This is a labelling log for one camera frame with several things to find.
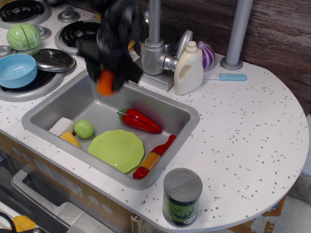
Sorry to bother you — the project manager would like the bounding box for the red toy ketchup bottle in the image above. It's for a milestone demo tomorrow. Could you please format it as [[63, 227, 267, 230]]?
[[132, 134, 176, 180]]

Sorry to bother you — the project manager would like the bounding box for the black burner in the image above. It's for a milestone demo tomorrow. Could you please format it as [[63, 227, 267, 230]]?
[[0, 0, 52, 29], [54, 20, 100, 56], [0, 70, 64, 102]]

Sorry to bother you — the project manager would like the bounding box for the silver stove knob middle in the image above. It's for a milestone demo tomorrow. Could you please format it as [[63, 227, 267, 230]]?
[[36, 26, 52, 40]]

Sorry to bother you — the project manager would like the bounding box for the purple white toy onion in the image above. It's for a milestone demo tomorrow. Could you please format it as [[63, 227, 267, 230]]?
[[197, 41, 215, 68]]

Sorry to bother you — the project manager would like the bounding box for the silver toy faucet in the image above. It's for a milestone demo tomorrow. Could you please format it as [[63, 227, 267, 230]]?
[[135, 0, 193, 91]]

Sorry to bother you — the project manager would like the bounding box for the blue handled toy knife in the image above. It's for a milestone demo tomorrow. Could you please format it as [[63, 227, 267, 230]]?
[[203, 73, 247, 81]]

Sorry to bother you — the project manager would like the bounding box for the grey oven door handle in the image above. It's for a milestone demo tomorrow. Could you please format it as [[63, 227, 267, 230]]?
[[11, 170, 85, 233]]

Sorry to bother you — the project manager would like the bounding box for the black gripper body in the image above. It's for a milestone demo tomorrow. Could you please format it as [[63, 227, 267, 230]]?
[[76, 39, 143, 83]]

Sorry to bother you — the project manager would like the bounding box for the grey green toy can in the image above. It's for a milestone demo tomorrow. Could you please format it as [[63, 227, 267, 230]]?
[[162, 168, 203, 227]]

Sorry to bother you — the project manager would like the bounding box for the silver stove knob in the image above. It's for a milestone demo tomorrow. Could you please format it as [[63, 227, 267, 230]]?
[[36, 26, 52, 40], [0, 45, 17, 58], [57, 7, 80, 23]]

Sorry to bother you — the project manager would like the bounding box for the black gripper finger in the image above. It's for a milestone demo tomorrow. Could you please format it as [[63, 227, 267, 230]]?
[[112, 72, 129, 91], [85, 57, 104, 82]]

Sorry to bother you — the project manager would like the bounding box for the silver pot lid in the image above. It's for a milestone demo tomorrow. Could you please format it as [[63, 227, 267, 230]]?
[[29, 49, 76, 72]]

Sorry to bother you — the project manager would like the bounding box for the green toy apple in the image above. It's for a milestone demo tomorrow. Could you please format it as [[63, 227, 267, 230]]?
[[74, 119, 94, 139]]

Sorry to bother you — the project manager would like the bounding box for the cream toy detergent bottle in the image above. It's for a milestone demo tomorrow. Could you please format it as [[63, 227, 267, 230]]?
[[174, 41, 204, 95]]

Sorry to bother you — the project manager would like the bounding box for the grey vertical pole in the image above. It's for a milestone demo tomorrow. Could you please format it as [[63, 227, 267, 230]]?
[[220, 0, 253, 71]]

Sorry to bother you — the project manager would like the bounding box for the yellow object lower corner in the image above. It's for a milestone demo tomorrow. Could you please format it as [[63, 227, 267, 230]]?
[[13, 216, 36, 233]]

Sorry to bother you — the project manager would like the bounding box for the orange toy carrot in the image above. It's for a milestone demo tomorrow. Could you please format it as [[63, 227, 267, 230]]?
[[97, 69, 115, 96]]

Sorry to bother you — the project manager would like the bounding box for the yellow toy corn cob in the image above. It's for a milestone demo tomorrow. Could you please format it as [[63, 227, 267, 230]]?
[[60, 132, 80, 148]]

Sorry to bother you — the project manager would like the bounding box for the green toy cabbage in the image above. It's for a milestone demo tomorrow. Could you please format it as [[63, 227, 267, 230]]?
[[6, 23, 41, 51]]

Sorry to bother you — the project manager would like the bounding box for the red toy chili pepper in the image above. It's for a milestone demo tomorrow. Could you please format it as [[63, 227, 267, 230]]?
[[117, 108, 163, 133]]

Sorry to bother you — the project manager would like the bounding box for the black back right burner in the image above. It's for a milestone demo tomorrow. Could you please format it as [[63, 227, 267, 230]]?
[[54, 20, 100, 56]]

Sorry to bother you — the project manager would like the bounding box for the black back left burner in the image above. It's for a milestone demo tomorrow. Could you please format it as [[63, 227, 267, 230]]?
[[0, 0, 52, 29]]

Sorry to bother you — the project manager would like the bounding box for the yellow toy bell pepper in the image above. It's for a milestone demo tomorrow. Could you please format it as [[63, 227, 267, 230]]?
[[128, 40, 135, 49]]

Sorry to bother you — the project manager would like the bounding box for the silver metal pot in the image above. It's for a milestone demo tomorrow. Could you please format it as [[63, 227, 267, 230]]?
[[136, 25, 180, 56]]

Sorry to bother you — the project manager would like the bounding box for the light green plastic plate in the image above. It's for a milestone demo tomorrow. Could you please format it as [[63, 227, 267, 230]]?
[[87, 130, 145, 173]]

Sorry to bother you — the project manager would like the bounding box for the blue plastic bowl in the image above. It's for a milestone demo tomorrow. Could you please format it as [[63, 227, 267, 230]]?
[[0, 54, 37, 88]]

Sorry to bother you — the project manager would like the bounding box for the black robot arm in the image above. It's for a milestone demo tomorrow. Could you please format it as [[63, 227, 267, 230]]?
[[55, 0, 144, 95]]

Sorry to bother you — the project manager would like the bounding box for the black front left burner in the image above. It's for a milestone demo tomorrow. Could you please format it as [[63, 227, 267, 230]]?
[[0, 70, 64, 102]]

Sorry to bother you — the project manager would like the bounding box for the white toy block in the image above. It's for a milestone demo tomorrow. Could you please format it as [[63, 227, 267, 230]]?
[[49, 117, 75, 137]]

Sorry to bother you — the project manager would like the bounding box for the grey toy sink basin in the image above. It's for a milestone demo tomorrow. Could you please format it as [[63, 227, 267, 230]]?
[[22, 71, 200, 189]]

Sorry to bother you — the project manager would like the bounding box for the silver stove knob left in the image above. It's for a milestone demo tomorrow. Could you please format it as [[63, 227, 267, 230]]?
[[0, 45, 17, 58]]

